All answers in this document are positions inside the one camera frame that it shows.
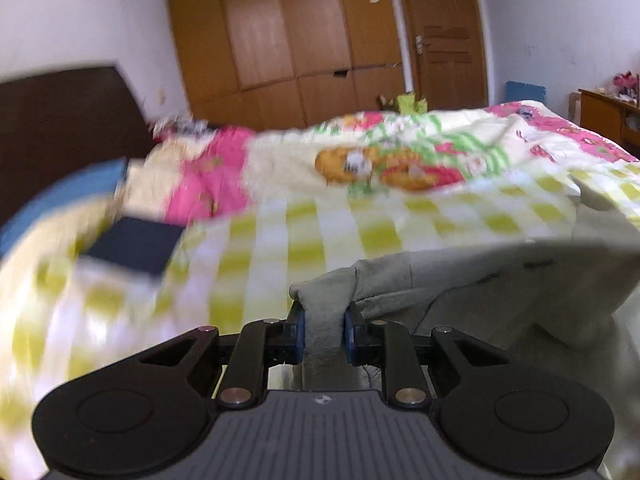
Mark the wooden door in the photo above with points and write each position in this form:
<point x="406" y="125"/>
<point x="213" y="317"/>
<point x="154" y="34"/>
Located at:
<point x="445" y="35"/>

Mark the wooden side cabinet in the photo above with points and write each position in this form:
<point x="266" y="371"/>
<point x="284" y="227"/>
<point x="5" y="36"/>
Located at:
<point x="607" y="112"/>

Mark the navy flat square object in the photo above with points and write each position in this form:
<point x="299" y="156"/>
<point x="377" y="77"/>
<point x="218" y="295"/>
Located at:
<point x="134" y="247"/>

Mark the cartoon printed blanket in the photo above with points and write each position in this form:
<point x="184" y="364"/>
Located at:
<point x="380" y="155"/>

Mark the blue cloth item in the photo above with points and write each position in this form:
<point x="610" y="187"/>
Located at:
<point x="525" y="92"/>

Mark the dark brown headboard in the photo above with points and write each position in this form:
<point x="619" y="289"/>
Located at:
<point x="60" y="125"/>

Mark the pink plush toy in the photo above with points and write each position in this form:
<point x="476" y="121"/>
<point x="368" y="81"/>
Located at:
<point x="625" y="81"/>

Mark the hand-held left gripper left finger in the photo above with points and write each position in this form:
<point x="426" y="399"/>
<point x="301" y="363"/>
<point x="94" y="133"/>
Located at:
<point x="299" y="332"/>

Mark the yellow checked bed sheet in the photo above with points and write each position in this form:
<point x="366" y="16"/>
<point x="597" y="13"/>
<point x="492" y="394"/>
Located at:
<point x="320" y="240"/>

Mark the wooden wardrobe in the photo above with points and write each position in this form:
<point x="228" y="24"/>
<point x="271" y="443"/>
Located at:
<point x="295" y="35"/>

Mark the grey pants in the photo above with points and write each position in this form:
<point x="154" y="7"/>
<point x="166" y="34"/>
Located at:
<point x="450" y="285"/>

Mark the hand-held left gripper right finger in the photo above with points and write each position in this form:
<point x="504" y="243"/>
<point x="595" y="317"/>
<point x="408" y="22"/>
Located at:
<point x="349" y="334"/>

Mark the green toy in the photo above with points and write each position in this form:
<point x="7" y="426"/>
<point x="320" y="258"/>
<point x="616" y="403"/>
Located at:
<point x="411" y="102"/>

